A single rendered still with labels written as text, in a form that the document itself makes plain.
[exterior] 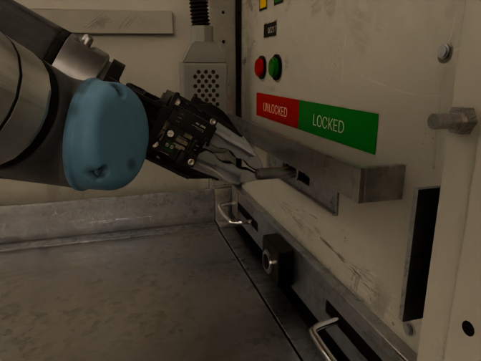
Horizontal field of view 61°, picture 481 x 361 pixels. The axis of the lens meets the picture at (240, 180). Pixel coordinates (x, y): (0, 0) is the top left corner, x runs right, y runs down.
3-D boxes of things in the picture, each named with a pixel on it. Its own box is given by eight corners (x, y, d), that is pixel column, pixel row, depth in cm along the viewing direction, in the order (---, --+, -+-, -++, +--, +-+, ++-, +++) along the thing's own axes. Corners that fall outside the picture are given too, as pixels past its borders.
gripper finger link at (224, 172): (262, 209, 47) (192, 175, 43) (246, 194, 52) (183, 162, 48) (275, 185, 46) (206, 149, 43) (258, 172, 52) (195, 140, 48)
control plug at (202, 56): (185, 155, 65) (181, 41, 61) (181, 150, 70) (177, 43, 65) (232, 152, 68) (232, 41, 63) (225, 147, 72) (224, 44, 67)
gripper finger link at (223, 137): (276, 185, 46) (206, 149, 43) (258, 172, 52) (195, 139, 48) (289, 160, 46) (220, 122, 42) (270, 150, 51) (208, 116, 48)
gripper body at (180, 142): (192, 185, 42) (77, 130, 37) (180, 166, 49) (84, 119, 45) (228, 119, 41) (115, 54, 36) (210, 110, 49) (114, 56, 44)
